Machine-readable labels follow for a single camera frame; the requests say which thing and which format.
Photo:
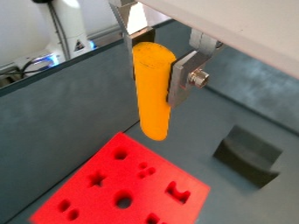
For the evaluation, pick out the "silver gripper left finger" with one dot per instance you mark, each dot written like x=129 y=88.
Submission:
x=130 y=14

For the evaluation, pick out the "black curved fixture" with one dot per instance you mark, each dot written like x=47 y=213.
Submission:
x=249 y=155

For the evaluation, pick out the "yellow oval peg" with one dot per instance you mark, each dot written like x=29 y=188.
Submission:
x=153 y=63

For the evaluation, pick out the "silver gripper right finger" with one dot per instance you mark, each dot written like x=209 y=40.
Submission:
x=188 y=73

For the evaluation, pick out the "red foam shape block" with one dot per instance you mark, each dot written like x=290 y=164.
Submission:
x=126 y=186

